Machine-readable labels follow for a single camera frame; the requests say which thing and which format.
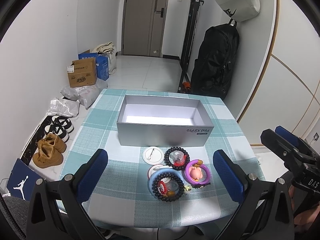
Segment purple ring bracelet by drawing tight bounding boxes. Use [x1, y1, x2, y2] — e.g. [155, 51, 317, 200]
[184, 159, 211, 188]

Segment pink pig figurine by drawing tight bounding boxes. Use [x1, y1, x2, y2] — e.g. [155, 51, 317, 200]
[189, 165, 203, 181]

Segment small yellow flower charm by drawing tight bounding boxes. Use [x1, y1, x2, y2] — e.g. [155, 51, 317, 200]
[184, 185, 192, 193]

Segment clear red toy charm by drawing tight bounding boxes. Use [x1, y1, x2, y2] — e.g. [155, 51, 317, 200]
[169, 151, 187, 167]

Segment black bead bracelet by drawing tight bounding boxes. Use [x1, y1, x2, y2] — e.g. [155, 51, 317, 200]
[164, 146, 190, 170]
[151, 172, 185, 202]

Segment white pin badge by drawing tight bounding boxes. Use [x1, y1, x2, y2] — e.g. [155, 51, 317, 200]
[142, 146, 164, 165]

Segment red-rimmed pin badge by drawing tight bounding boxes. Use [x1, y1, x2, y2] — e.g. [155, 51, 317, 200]
[148, 164, 171, 179]

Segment person's right hand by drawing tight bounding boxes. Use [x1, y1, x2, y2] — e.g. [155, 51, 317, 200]
[289, 185, 319, 225]

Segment tan boot pair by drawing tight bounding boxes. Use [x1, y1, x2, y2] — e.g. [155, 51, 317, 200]
[32, 133, 67, 168]

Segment teal checkered tablecloth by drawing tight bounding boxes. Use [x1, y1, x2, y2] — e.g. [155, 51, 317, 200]
[60, 89, 264, 228]

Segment black white sneaker pair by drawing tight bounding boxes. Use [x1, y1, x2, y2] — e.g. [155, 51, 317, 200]
[44, 115, 74, 142]

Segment white plastic parcel bag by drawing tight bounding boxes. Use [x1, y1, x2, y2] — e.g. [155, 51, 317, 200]
[47, 98, 80, 118]

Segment grey plastic parcel bag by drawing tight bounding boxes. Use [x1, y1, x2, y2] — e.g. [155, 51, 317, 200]
[60, 79, 108, 109]

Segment silver phone box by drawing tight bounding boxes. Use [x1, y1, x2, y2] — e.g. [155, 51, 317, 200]
[117, 95, 214, 147]

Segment black backpack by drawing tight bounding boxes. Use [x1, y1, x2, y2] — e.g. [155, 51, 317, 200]
[190, 20, 240, 100]

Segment brown cardboard box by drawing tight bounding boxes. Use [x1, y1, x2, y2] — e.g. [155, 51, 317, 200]
[67, 58, 97, 88]

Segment blue cardboard box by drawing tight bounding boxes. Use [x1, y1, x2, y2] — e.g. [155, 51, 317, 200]
[78, 50, 109, 81]

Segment cream tote bag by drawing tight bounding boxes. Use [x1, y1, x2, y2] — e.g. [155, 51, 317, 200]
[91, 42, 117, 75]

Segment grey door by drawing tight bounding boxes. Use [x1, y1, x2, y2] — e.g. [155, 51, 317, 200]
[121, 0, 168, 57]

